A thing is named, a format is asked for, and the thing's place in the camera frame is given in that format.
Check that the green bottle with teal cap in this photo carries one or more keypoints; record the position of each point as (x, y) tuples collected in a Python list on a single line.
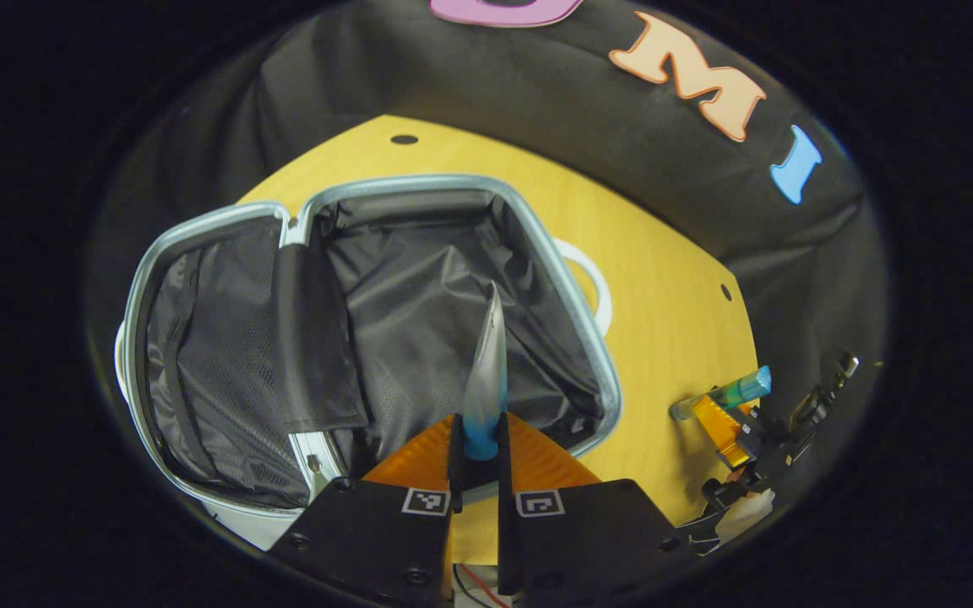
[(744, 388)]

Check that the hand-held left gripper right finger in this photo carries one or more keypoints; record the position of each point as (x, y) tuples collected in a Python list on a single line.
[(571, 540)]

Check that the silver squeeze tube blue cap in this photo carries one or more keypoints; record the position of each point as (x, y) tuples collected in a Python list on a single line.
[(486, 380)]

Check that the black backdrop cloth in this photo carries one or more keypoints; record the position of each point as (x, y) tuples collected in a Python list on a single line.
[(537, 101)]

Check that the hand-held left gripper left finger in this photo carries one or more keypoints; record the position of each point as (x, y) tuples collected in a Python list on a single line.
[(385, 540)]

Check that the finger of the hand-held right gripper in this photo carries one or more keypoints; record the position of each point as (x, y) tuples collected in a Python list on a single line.
[(719, 426)]

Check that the light blue suitcase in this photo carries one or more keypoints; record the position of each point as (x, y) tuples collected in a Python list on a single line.
[(419, 287)]

